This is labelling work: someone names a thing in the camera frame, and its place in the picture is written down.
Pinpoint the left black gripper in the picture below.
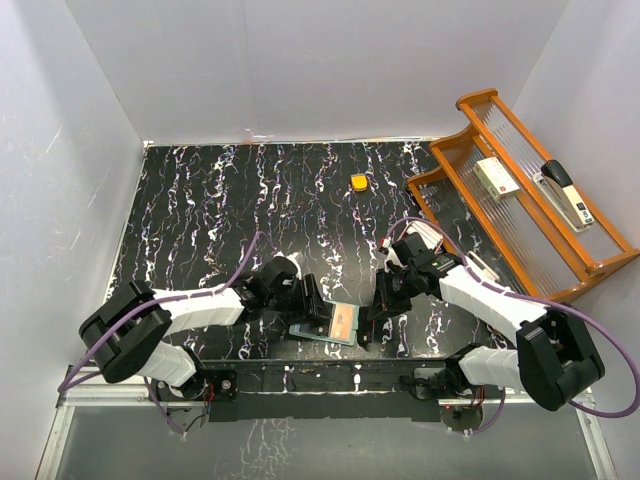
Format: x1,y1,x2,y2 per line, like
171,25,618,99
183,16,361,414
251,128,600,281
266,273,329,323

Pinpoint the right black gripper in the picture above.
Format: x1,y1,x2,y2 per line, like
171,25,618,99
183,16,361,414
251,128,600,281
369,267,420,320

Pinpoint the green card holder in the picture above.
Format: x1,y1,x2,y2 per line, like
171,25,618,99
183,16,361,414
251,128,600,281
289,301,342,343

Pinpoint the gold credit card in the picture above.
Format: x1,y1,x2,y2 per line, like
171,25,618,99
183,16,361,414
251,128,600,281
328,303,359,345

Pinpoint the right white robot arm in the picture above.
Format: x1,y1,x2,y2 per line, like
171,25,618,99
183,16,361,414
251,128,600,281
364,233,605,411

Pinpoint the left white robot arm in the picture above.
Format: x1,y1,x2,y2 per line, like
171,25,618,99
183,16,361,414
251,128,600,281
79,253,333,399

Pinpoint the yellow small block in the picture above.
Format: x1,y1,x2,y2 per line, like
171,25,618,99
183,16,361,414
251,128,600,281
350,174,368,192

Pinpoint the wooden tiered shelf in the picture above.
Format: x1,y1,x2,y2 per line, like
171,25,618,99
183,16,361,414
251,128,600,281
407,89,639,302

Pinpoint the white staple box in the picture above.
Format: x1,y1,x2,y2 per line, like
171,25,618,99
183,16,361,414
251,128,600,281
473,157,519,202

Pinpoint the black beige stapler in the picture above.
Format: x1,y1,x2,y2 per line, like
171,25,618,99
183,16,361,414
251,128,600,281
533,159,595,233

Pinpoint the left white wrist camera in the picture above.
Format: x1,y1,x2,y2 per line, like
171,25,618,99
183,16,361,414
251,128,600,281
287,252,301,264

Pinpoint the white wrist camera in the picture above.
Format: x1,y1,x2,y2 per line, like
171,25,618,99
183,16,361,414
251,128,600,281
287,252,301,264
378,237,403,266

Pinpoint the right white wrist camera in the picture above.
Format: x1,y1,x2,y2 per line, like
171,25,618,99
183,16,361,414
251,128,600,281
378,237,403,266

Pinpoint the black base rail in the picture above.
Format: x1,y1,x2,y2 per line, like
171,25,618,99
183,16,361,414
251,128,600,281
164,357,506,426

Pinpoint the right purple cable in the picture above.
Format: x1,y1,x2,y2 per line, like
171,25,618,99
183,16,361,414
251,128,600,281
382,217,640,436

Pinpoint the purple cable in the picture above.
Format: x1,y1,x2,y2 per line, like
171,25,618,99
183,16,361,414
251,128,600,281
382,217,640,436
57,230,281,396

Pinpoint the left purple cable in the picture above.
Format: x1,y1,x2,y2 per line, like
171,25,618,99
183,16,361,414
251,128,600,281
57,230,281,396

